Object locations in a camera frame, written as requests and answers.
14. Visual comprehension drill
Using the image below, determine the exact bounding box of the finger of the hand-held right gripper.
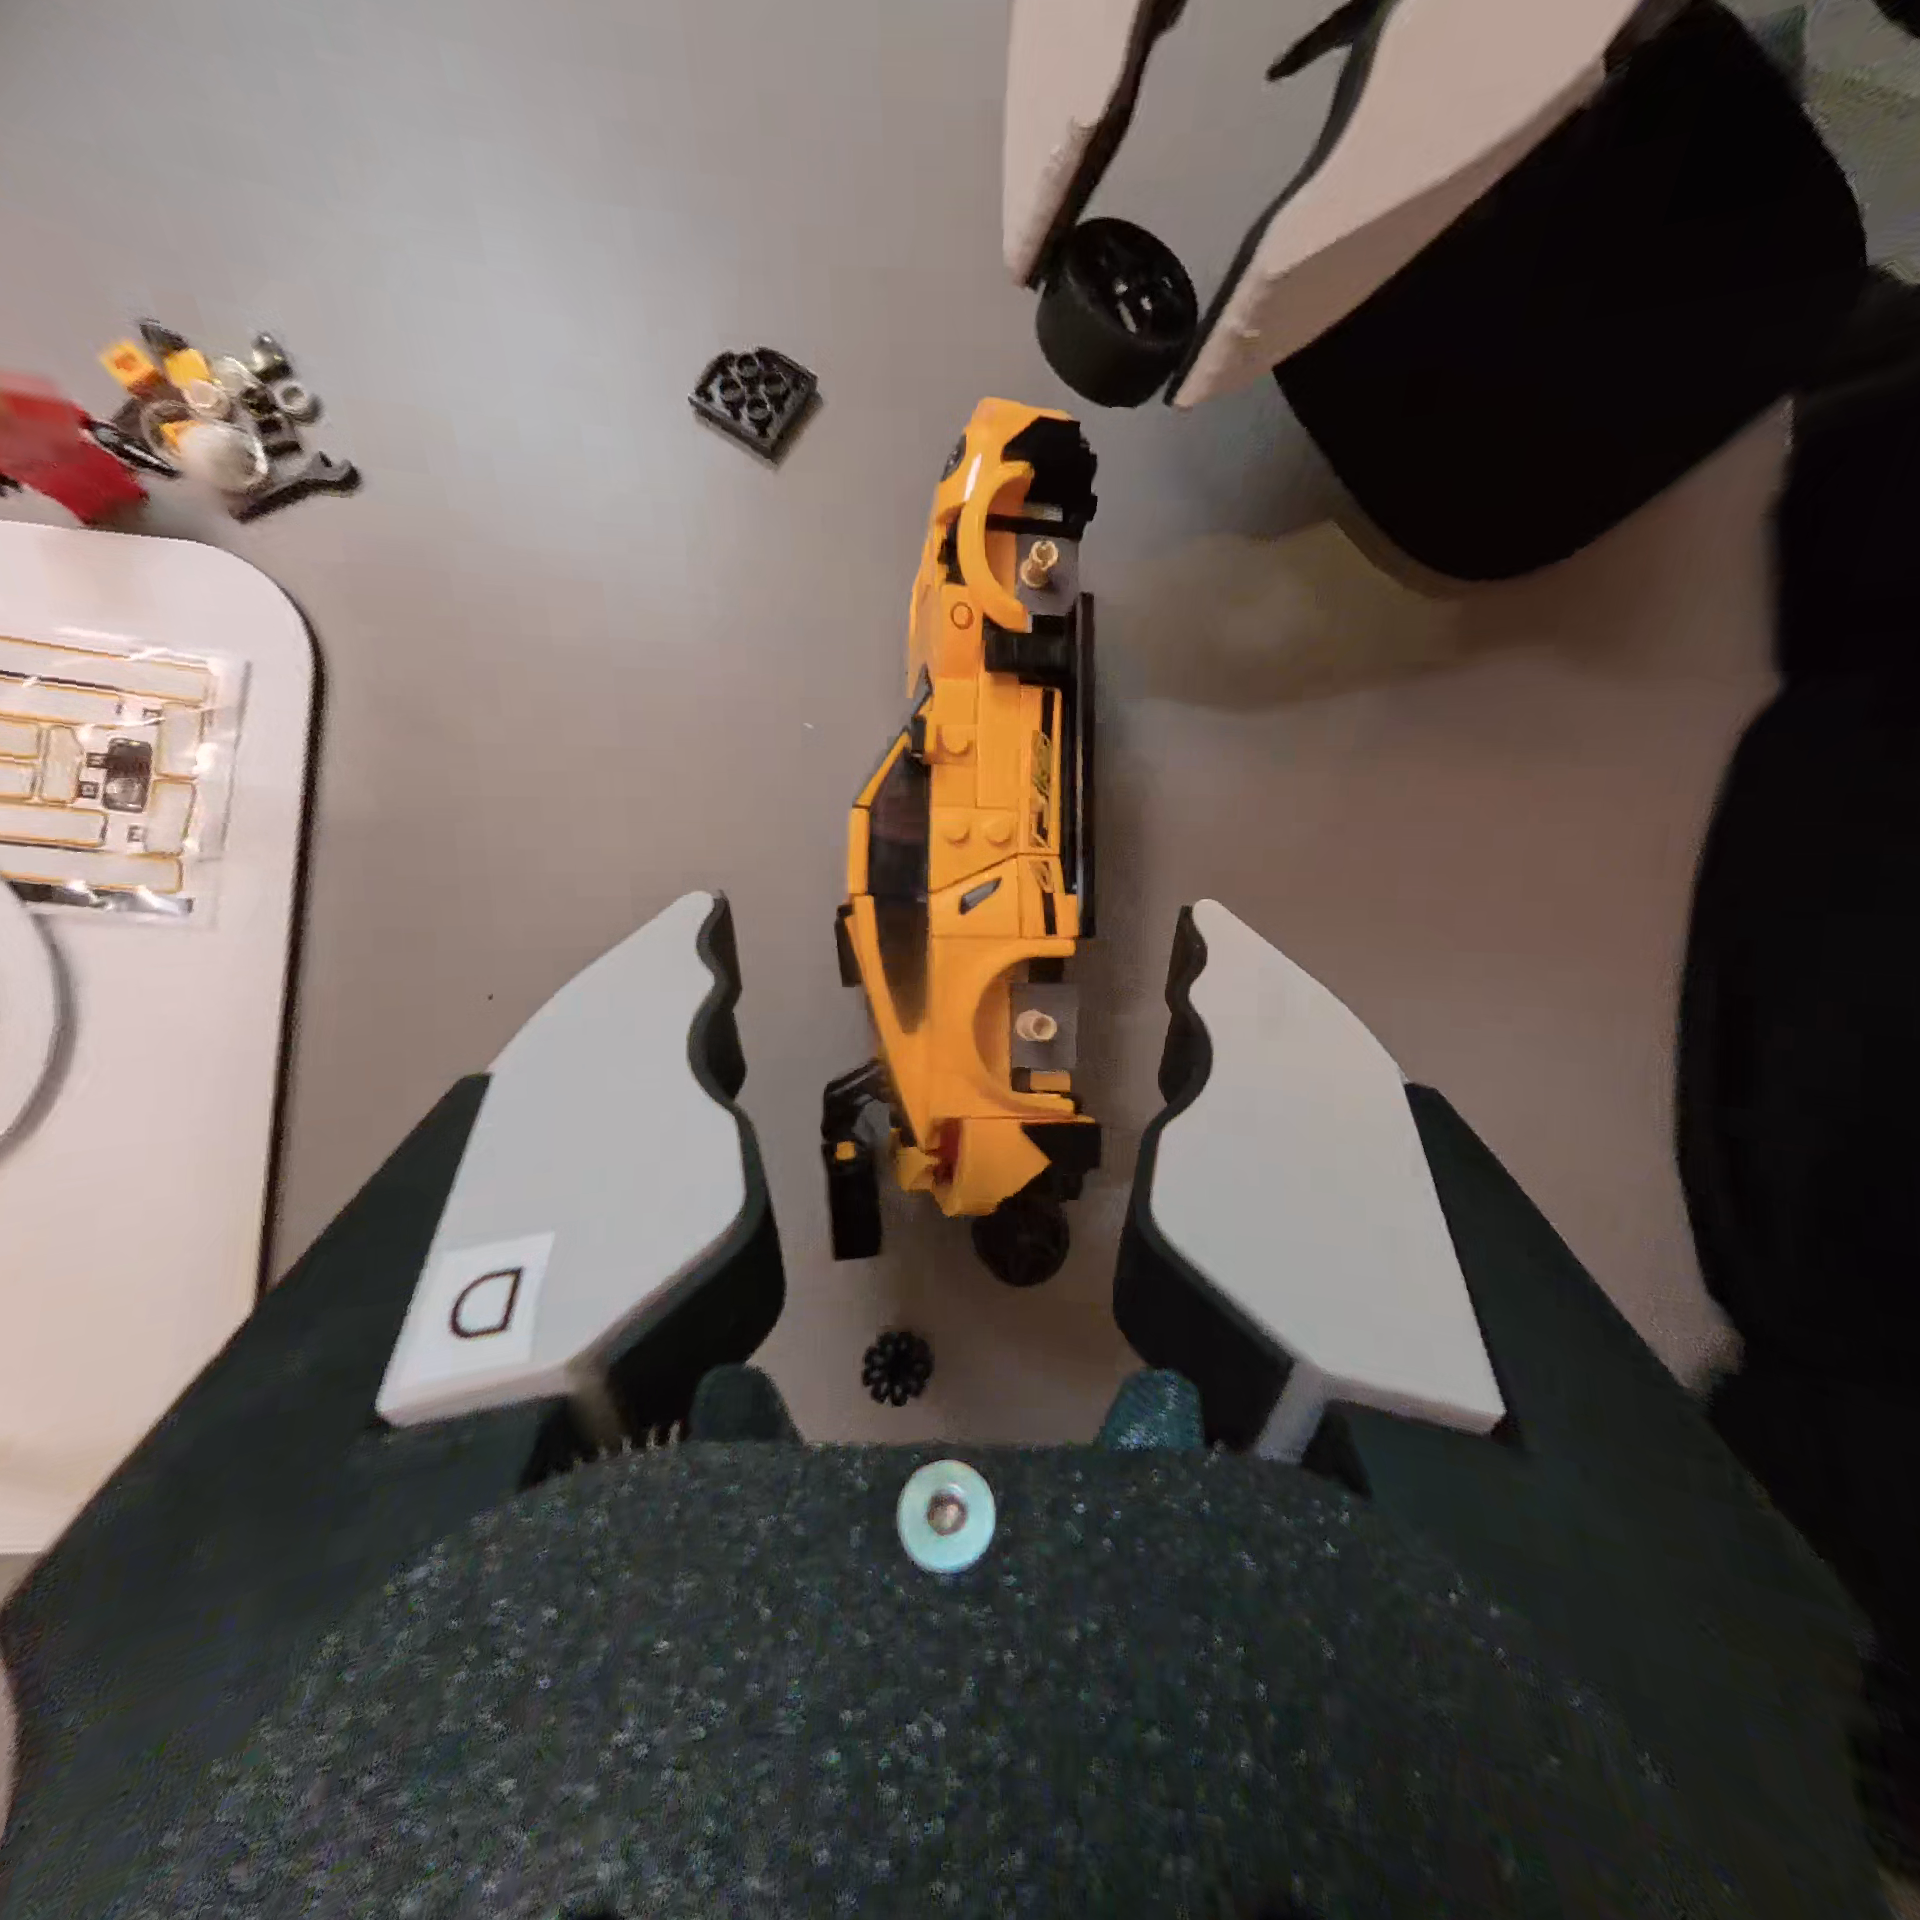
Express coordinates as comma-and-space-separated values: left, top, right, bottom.
1170, 0, 1675, 412
1001, 0, 1188, 290

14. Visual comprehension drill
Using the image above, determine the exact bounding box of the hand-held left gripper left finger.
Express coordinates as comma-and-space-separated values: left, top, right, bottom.
376, 888, 786, 1451

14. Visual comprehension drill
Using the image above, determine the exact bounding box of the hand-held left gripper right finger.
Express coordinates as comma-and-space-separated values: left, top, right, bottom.
1113, 902, 1505, 1462

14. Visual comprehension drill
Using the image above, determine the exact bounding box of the black lego wheel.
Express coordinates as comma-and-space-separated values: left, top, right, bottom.
1030, 216, 1202, 412

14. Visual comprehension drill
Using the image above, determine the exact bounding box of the orange lego car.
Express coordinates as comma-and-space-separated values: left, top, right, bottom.
817, 395, 1111, 1294

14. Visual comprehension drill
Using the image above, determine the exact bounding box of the lego sticker sheet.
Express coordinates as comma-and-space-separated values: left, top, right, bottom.
0, 631, 248, 921

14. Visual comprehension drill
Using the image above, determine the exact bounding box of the black quarter-round lego plate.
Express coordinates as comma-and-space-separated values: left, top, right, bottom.
689, 350, 823, 465

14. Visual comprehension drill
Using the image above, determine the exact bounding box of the pile of small lego parts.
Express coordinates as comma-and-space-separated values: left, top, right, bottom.
99, 313, 363, 524

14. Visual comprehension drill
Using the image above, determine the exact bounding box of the red lego piece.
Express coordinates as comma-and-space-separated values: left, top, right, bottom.
0, 381, 154, 524

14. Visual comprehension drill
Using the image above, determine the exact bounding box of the black mesh chair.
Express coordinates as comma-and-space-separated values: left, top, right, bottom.
1273, 0, 1867, 585

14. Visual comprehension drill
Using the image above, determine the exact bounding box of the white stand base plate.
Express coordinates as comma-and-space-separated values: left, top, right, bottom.
0, 517, 322, 1555

